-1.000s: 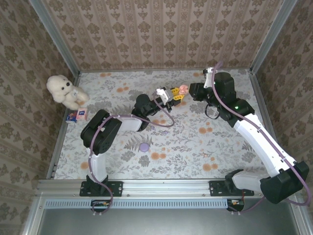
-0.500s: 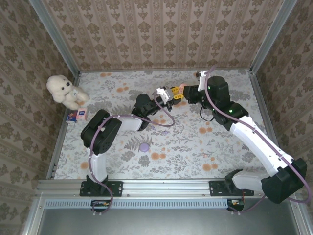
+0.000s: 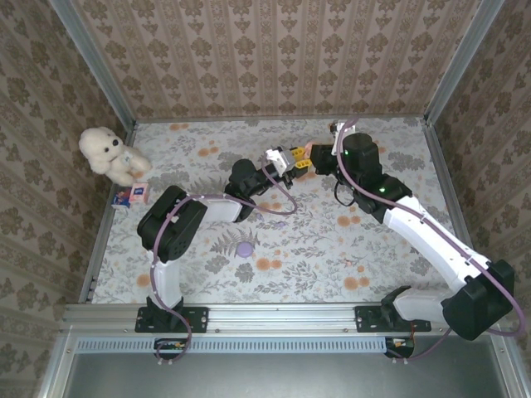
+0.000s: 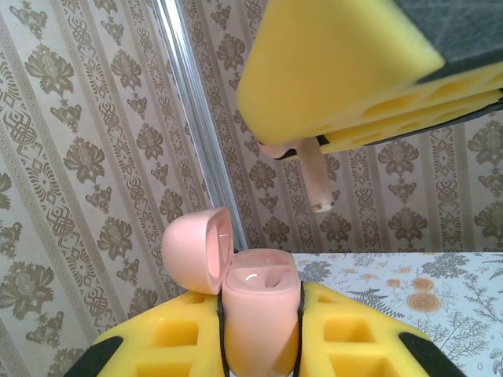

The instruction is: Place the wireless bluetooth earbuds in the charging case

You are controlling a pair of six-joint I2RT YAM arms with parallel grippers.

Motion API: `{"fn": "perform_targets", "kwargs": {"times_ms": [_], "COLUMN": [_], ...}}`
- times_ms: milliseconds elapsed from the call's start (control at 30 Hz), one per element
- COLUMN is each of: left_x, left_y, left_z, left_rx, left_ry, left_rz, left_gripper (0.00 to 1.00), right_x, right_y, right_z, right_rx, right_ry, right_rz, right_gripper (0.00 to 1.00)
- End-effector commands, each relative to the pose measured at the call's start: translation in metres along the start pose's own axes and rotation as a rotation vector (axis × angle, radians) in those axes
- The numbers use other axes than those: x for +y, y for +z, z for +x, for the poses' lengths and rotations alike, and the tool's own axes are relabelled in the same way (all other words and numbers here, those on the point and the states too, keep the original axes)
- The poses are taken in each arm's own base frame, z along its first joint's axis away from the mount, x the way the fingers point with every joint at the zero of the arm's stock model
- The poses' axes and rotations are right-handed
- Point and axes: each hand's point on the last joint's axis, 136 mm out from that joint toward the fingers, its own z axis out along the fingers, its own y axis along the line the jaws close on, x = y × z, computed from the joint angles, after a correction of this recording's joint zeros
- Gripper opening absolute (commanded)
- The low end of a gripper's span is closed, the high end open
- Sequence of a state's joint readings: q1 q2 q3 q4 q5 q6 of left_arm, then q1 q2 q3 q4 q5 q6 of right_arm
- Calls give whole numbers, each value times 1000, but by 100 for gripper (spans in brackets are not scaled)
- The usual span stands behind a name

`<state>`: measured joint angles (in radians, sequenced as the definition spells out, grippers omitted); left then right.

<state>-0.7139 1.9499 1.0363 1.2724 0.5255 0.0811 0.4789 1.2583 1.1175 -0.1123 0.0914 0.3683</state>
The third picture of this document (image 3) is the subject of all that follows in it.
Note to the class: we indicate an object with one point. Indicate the pink earbud charging case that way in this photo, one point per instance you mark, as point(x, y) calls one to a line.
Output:
point(309, 149)

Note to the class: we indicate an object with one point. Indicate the purple earbud charging case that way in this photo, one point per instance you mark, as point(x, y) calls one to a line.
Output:
point(244, 248)

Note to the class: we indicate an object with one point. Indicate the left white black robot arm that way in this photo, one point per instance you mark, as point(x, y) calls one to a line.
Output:
point(166, 282)

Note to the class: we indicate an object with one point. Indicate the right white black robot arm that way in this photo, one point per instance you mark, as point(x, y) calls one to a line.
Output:
point(435, 244)

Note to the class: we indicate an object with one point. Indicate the floral patterned table mat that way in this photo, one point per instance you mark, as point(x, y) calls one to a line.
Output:
point(290, 269)

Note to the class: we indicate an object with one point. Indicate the small pink tissue box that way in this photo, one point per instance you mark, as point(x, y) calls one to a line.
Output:
point(139, 194)

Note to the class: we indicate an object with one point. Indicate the small blue box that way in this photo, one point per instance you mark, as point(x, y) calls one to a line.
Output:
point(121, 199)

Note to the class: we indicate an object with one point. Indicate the white teddy bear plush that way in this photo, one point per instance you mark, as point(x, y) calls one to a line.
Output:
point(103, 153)

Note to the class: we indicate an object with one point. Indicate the small circuit board with connectors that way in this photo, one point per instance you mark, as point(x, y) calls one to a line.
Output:
point(170, 344)
point(400, 343)

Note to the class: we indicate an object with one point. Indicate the grey metal sheet panel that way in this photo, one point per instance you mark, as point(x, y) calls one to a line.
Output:
point(282, 377)

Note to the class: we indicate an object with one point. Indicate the aluminium side rail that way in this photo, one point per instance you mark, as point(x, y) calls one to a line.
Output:
point(103, 232)
point(452, 199)

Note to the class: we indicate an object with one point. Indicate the aluminium corner post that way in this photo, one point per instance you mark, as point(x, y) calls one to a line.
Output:
point(460, 62)
point(95, 66)

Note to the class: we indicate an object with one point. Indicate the aluminium mounting rail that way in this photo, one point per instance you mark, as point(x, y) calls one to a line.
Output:
point(282, 317)

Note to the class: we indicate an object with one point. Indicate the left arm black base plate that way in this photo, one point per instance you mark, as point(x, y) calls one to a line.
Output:
point(199, 319)

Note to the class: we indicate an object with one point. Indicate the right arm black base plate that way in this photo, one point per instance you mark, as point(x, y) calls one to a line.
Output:
point(367, 319)

